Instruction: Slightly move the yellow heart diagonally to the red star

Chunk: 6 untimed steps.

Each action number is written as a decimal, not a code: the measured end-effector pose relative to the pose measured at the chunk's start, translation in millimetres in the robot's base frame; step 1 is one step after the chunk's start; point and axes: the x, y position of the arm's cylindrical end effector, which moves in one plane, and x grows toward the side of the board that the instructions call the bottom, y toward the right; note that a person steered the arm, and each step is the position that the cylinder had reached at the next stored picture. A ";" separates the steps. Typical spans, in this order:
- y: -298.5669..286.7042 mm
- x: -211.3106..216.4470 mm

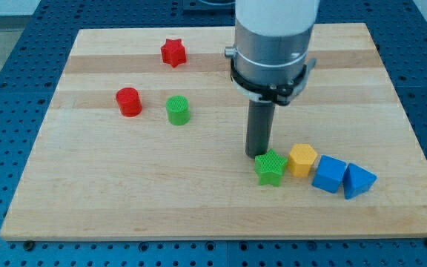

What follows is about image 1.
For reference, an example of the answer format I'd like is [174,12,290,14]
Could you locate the red star block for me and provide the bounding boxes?
[161,39,187,67]

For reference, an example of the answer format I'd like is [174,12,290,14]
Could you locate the green cylinder block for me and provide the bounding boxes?
[165,95,191,125]

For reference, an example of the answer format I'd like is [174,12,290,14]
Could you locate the blue triangular prism block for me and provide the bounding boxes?
[342,163,377,200]

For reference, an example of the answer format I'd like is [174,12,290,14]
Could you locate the red cylinder block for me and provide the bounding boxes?
[116,88,142,117]

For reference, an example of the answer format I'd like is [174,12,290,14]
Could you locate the wooden board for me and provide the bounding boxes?
[0,23,427,241]

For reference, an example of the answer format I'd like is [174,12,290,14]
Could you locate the blue cube block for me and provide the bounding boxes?
[311,155,347,194]

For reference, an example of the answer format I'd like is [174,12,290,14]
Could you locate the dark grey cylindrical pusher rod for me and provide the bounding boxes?
[245,100,275,159]

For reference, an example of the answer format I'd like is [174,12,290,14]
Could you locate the green star block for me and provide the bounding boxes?
[254,149,288,187]

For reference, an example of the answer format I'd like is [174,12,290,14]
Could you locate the yellow hexagon block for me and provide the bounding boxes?
[288,143,318,177]

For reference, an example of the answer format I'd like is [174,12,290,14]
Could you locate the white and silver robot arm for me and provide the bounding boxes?
[225,0,320,158]

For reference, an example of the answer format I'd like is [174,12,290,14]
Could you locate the black tool mount bracket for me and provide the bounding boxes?
[230,58,317,106]

